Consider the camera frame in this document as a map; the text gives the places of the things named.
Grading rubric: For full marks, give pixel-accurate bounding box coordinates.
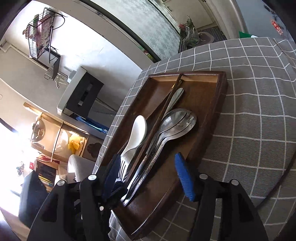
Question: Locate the steel fork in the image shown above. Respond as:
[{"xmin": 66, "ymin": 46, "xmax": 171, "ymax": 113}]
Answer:
[{"xmin": 114, "ymin": 87, "xmax": 185, "ymax": 186}]

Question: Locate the white ceramic spoon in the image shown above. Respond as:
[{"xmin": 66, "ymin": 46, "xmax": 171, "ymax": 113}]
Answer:
[{"xmin": 120, "ymin": 115, "xmax": 147, "ymax": 158}]

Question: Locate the steel spoon textured handle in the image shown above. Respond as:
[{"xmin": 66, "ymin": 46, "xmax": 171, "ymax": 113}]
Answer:
[{"xmin": 122, "ymin": 110, "xmax": 198, "ymax": 207}]

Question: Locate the white kitchen cabinet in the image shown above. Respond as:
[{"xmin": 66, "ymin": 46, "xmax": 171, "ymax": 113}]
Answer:
[{"xmin": 162, "ymin": 0, "xmax": 232, "ymax": 30}]

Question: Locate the blue plastic stool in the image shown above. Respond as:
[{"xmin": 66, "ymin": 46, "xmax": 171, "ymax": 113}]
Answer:
[{"xmin": 76, "ymin": 116, "xmax": 109, "ymax": 134}]

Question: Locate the wooden bookshelf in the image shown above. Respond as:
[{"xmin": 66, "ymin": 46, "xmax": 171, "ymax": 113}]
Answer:
[{"xmin": 23, "ymin": 102, "xmax": 89, "ymax": 183}]

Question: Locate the dark brown wooden tray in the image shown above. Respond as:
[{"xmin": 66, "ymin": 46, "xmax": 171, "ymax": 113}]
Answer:
[{"xmin": 92, "ymin": 70, "xmax": 228, "ymax": 240}]

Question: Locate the grey checked tablecloth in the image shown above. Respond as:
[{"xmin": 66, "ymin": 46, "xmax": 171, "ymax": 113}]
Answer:
[{"xmin": 95, "ymin": 37, "xmax": 295, "ymax": 204}]

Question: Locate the white wash basin black cabinet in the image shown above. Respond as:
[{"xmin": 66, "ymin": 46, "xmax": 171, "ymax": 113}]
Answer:
[{"xmin": 57, "ymin": 67, "xmax": 104, "ymax": 118}]

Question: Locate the bag of vegetables on floor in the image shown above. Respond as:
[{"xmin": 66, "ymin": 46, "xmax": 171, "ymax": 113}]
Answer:
[{"xmin": 179, "ymin": 16, "xmax": 200, "ymax": 51}]

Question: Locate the frosted sliding glass door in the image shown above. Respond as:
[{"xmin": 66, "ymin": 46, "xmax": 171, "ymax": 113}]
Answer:
[{"xmin": 78, "ymin": 1, "xmax": 181, "ymax": 63}]

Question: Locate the silver refrigerator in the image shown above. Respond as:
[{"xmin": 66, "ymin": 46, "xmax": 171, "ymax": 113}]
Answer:
[{"xmin": 234, "ymin": 0, "xmax": 293, "ymax": 41}]

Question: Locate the black wire wall shelf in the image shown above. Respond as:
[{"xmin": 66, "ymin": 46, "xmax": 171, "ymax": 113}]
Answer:
[{"xmin": 22, "ymin": 6, "xmax": 67, "ymax": 80}]

